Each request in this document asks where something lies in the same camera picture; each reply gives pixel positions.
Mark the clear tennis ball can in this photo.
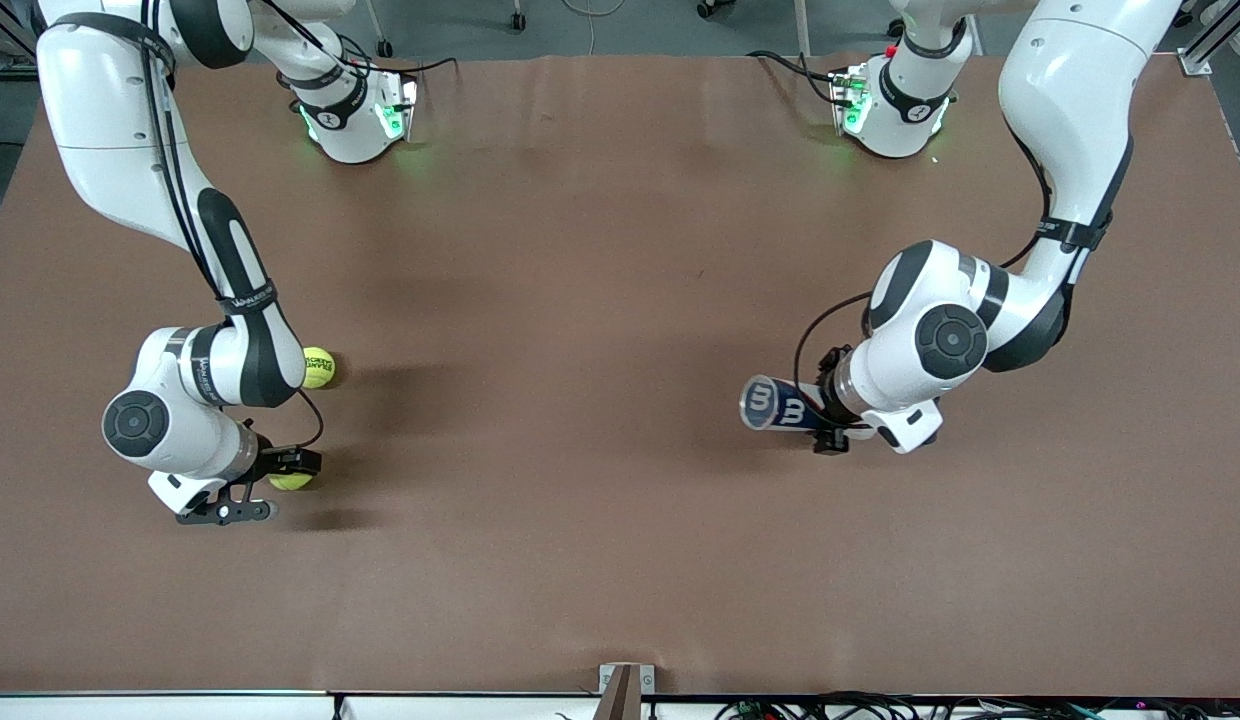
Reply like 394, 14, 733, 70
738, 375, 831, 433

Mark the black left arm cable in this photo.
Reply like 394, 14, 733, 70
794, 125, 1057, 403

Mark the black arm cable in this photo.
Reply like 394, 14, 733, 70
145, 0, 327, 451
794, 125, 1057, 403

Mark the white table edge rail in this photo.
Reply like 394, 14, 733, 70
0, 690, 1240, 720

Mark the tangled black cable bundle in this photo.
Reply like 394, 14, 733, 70
715, 690, 1240, 720

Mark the black base power cable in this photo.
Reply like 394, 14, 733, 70
746, 48, 846, 109
335, 30, 459, 83

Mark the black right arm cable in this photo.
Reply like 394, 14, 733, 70
145, 0, 327, 451

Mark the grey bracket with brown post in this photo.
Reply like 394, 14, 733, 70
592, 663, 656, 720

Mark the thin white floor cable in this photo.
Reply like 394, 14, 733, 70
560, 0, 627, 57

